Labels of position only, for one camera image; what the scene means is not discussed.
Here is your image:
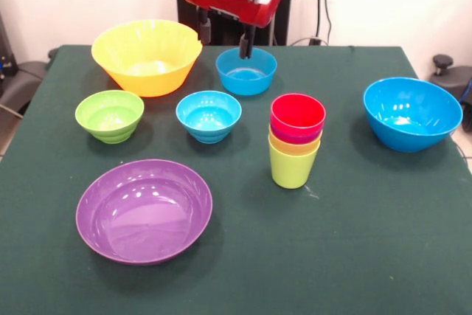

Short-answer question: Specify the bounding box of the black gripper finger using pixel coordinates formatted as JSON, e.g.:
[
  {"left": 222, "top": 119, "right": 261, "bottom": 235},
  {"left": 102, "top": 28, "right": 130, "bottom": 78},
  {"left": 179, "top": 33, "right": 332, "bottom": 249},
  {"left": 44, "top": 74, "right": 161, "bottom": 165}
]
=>
[
  {"left": 238, "top": 23, "right": 257, "bottom": 60},
  {"left": 198, "top": 7, "right": 212, "bottom": 46}
]

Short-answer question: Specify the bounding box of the small light blue ribbed bowl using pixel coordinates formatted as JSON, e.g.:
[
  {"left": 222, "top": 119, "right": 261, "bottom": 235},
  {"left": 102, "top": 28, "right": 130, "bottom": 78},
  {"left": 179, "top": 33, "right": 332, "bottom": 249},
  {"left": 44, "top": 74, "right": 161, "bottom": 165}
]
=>
[{"left": 175, "top": 90, "right": 243, "bottom": 145}]

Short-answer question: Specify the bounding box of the red cup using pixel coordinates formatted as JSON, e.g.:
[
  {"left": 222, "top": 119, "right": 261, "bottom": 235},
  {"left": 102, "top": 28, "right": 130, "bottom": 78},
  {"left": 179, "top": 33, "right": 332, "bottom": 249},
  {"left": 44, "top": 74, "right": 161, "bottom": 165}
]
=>
[{"left": 270, "top": 93, "right": 327, "bottom": 134}]

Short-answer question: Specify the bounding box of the purple cup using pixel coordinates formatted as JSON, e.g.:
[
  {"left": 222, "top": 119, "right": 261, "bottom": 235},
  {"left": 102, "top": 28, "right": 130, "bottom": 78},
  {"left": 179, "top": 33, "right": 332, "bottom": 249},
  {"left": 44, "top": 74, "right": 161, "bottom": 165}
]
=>
[{"left": 269, "top": 122, "right": 325, "bottom": 145}]

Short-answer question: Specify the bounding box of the yellow cup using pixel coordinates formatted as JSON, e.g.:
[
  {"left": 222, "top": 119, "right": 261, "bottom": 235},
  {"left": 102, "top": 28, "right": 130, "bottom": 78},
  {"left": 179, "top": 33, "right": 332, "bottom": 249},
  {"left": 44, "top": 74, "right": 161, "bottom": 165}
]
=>
[{"left": 268, "top": 133, "right": 322, "bottom": 156}]

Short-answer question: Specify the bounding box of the lime green cup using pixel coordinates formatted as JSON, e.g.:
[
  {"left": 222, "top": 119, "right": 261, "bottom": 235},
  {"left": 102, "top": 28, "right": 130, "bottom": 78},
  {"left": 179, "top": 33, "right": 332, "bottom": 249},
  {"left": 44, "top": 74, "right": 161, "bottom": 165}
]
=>
[{"left": 268, "top": 144, "right": 320, "bottom": 190}]

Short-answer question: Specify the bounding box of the large blue bowl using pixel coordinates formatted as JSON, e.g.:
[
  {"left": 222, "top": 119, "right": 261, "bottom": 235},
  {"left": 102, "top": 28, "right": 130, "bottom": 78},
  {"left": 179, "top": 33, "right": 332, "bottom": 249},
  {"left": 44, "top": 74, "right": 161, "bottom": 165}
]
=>
[{"left": 363, "top": 77, "right": 464, "bottom": 153}]

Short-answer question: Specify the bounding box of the medium blue bowl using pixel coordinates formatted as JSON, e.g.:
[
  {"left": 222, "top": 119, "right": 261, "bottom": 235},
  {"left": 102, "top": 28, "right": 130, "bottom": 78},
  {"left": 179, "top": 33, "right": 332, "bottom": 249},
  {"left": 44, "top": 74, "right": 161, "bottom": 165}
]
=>
[{"left": 215, "top": 46, "right": 278, "bottom": 97}]

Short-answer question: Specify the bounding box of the large orange bowl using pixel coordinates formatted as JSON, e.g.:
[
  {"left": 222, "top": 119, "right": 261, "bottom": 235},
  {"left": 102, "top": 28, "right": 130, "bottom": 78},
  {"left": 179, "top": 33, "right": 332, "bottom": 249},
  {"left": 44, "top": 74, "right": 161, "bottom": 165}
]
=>
[{"left": 91, "top": 18, "right": 204, "bottom": 98}]

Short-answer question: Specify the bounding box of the small green ribbed bowl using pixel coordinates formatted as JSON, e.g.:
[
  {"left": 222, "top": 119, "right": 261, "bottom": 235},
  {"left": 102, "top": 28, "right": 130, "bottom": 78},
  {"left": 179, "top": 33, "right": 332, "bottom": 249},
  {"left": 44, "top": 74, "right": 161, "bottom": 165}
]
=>
[{"left": 74, "top": 89, "right": 145, "bottom": 145}]

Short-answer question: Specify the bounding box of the dark green table cloth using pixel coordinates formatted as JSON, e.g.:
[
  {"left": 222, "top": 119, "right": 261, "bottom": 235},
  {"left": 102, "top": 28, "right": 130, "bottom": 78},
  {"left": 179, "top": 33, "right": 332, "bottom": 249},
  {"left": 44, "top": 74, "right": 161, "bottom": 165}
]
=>
[{"left": 0, "top": 44, "right": 472, "bottom": 315}]

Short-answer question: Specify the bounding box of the wide purple bowl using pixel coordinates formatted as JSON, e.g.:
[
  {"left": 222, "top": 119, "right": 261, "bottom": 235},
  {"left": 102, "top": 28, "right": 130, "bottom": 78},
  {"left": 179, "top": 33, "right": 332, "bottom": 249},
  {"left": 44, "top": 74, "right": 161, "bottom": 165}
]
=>
[{"left": 75, "top": 159, "right": 214, "bottom": 266}]

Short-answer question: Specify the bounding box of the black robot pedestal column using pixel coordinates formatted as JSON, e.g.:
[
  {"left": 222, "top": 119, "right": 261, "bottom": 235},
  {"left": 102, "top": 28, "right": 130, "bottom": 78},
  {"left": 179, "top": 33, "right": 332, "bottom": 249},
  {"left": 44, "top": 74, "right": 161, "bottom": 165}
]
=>
[{"left": 170, "top": 0, "right": 300, "bottom": 46}]

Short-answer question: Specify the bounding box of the black pedestal foot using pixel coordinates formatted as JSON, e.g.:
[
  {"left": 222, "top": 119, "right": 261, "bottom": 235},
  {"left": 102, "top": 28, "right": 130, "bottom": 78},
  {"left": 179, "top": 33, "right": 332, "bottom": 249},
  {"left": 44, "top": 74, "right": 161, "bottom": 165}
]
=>
[
  {"left": 427, "top": 54, "right": 472, "bottom": 108},
  {"left": 0, "top": 60, "right": 51, "bottom": 115}
]

